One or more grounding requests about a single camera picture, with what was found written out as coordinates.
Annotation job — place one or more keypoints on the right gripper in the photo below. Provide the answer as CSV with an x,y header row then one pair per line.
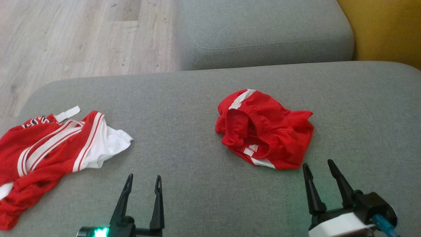
x,y
338,227

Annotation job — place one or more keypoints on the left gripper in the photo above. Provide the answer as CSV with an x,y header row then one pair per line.
x,y
125,230

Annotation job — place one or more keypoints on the red shorts with white stripes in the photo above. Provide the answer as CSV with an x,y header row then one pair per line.
x,y
279,131

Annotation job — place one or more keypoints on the red white striped jersey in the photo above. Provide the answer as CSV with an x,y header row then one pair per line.
x,y
42,158

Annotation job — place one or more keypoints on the large grey sofa seat cushion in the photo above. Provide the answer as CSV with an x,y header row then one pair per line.
x,y
184,98

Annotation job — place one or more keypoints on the yellow sofa backrest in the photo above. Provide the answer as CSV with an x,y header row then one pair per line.
x,y
388,29

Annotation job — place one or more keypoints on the small grey sofa seat cushion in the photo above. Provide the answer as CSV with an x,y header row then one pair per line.
x,y
263,26

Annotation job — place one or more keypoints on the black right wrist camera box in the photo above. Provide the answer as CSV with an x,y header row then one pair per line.
x,y
375,202

